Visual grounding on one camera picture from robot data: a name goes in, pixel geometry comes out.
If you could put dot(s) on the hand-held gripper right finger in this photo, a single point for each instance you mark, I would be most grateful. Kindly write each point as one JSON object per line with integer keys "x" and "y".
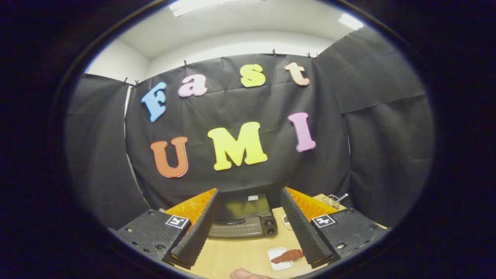
{"x": 304, "y": 232}

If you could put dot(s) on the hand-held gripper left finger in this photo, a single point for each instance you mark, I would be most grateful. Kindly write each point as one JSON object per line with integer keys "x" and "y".
{"x": 197, "y": 236}

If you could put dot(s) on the red raw steak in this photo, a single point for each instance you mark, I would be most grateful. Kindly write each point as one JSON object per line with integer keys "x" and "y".
{"x": 286, "y": 256}

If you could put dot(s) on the black toaster oven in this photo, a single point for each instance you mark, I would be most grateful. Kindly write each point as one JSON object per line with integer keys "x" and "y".
{"x": 244, "y": 224}

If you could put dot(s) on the white divided condiment dish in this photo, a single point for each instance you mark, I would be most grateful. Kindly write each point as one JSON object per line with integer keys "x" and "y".
{"x": 287, "y": 222}

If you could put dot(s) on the white rectangular tray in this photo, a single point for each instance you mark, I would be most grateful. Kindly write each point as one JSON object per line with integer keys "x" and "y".
{"x": 279, "y": 266}

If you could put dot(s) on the metal spoon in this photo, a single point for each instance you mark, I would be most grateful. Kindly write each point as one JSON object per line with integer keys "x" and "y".
{"x": 342, "y": 197}

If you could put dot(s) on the black backdrop cloth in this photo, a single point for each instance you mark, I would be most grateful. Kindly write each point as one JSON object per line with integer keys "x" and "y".
{"x": 232, "y": 104}

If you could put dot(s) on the small ceiling light panel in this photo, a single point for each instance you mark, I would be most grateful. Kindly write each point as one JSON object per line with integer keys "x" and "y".
{"x": 350, "y": 21}

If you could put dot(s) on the long ceiling light panel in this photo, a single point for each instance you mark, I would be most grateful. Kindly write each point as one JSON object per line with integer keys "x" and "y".
{"x": 201, "y": 6}

